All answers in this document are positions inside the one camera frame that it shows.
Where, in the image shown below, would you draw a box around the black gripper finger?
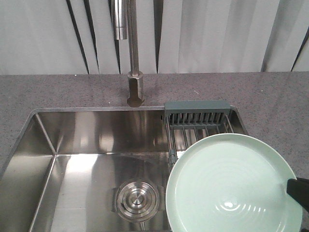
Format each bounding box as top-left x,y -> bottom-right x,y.
286,178 -> 309,212

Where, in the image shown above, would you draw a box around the mint green ceramic plate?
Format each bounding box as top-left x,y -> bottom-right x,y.
166,133 -> 303,232

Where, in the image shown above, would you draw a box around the stainless steel faucet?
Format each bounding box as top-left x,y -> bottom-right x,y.
111,0 -> 144,108

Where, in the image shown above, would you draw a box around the grey-green dish drying rack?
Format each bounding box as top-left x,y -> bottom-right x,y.
163,101 -> 235,170

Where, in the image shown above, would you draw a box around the round steel sink drain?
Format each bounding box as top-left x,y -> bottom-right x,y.
112,178 -> 165,223

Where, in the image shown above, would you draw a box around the stainless steel sink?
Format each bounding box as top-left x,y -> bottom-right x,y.
0,106 -> 249,232

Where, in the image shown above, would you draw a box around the white pleated curtain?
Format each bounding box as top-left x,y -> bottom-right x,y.
0,0 -> 309,75

